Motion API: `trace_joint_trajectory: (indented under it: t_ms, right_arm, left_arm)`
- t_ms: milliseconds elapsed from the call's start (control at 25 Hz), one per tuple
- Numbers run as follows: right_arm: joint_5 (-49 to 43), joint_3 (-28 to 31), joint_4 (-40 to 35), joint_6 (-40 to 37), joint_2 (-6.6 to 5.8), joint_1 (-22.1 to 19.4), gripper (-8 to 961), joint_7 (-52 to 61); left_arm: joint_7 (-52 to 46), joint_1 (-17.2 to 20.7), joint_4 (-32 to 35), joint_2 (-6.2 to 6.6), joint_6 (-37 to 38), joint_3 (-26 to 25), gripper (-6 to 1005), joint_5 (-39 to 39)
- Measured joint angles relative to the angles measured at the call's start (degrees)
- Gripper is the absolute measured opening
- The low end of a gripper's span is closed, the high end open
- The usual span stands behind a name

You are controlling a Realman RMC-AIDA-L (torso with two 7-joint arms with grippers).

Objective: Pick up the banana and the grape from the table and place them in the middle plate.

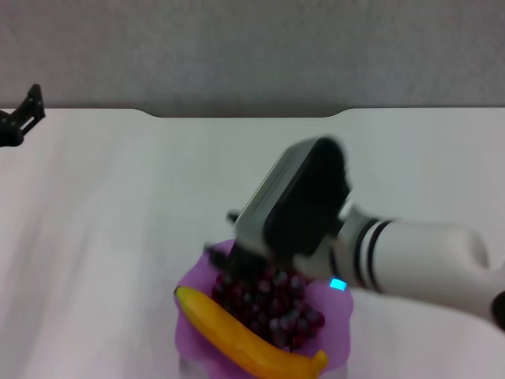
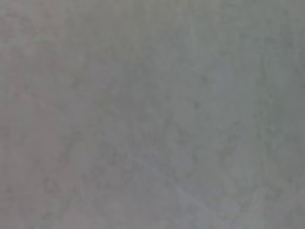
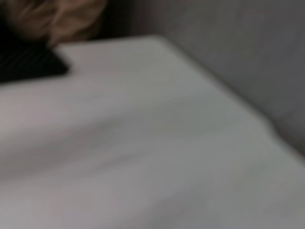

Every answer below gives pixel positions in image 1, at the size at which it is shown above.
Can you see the dark red grape bunch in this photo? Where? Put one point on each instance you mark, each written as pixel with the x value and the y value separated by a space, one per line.
pixel 276 312

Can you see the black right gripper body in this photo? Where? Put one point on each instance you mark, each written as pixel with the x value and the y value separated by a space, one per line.
pixel 244 264

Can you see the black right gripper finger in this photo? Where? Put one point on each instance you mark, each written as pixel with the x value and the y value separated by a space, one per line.
pixel 233 217
pixel 217 256

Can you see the yellow banana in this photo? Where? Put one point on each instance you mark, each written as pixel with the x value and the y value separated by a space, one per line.
pixel 236 335

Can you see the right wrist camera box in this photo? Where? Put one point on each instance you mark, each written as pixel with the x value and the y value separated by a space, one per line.
pixel 300 205

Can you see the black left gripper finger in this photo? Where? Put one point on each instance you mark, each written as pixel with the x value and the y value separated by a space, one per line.
pixel 12 130

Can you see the purple wavy plastic bowl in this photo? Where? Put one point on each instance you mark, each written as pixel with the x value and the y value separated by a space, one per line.
pixel 339 323

